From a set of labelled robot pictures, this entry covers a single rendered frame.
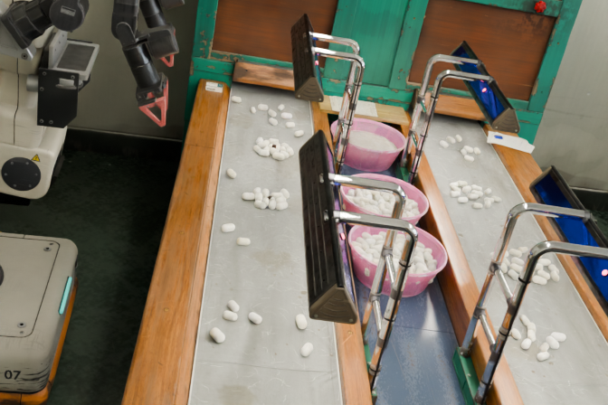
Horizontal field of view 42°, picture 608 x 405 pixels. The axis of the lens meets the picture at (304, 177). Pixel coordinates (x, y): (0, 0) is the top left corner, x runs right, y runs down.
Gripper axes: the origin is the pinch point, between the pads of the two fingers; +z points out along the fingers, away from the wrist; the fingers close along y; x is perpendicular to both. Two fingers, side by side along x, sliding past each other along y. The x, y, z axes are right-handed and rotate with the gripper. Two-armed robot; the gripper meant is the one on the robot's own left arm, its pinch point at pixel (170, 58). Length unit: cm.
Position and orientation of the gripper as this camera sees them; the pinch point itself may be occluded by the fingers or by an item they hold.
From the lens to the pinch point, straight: 243.0
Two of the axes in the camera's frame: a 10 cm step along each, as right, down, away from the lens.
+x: -9.5, 3.0, 0.5
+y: -1.0, -4.7, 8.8
